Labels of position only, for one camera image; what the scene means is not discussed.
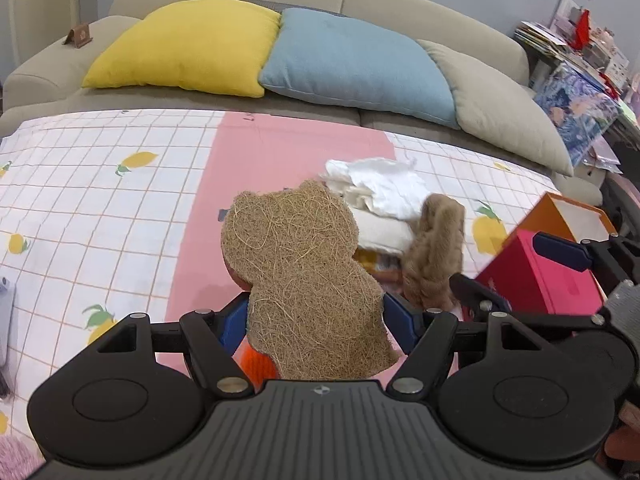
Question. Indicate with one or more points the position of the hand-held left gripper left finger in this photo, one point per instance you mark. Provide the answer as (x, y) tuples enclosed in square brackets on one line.
[(231, 325)]

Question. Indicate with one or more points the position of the orange printed packet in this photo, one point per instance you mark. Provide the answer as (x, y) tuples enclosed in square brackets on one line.
[(380, 265)]

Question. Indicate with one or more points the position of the yellow pillow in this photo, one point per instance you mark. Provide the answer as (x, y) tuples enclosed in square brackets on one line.
[(185, 45)]

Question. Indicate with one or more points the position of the beige sofa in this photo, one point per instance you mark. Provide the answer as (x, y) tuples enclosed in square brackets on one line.
[(425, 10)]

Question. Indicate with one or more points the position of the beige pillow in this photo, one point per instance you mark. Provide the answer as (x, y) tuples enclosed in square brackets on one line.
[(500, 110)]

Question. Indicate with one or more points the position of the grey device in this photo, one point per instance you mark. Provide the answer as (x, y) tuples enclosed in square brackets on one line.
[(5, 320)]

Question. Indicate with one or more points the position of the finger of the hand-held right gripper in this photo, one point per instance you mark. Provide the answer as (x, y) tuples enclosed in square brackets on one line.
[(560, 251), (475, 294)]

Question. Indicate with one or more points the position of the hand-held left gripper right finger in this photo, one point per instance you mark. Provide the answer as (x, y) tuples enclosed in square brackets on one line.
[(401, 321)]

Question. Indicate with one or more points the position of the brown plush cloth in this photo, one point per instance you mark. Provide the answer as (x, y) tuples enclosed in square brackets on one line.
[(435, 250)]

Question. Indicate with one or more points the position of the brown phone stand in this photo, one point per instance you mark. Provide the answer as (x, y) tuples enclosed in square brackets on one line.
[(77, 35)]

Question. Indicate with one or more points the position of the lemon print grid blanket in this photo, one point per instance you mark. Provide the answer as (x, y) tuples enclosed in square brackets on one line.
[(100, 200)]

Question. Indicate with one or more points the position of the white tissue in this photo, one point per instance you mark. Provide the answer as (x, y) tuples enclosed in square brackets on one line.
[(385, 185)]

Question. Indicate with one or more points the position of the orange cardboard box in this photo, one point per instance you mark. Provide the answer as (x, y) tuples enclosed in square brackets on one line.
[(545, 215)]

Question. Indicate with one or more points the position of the light blue pillow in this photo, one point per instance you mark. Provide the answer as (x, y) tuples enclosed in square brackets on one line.
[(350, 65)]

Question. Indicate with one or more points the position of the cream towel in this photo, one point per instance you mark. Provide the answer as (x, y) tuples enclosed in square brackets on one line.
[(381, 234)]

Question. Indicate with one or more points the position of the brown coir bear-shaped scrubber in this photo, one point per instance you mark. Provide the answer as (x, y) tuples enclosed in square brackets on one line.
[(300, 270)]

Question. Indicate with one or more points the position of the cluttered side table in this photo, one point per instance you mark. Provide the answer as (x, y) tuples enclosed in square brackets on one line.
[(575, 35)]

